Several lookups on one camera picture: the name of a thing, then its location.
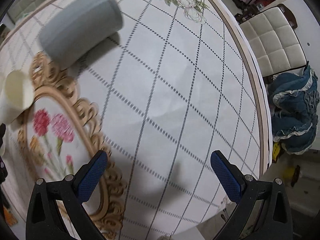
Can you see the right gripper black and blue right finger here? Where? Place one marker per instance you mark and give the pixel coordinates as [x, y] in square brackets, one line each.
[262, 207]

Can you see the white paper cup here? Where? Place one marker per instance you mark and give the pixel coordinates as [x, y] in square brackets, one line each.
[17, 95]

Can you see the grey plastic cup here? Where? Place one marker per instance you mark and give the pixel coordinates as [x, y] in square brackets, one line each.
[78, 28]

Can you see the yellow tool on floor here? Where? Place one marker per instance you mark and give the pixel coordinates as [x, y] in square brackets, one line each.
[275, 151]

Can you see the blue denim clothing pile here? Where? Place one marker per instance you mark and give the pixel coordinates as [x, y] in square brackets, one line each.
[294, 120]

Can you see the floral patterned tablecloth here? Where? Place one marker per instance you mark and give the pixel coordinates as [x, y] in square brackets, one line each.
[176, 82]

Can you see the cream padded chair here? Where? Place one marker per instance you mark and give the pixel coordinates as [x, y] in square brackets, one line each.
[274, 42]

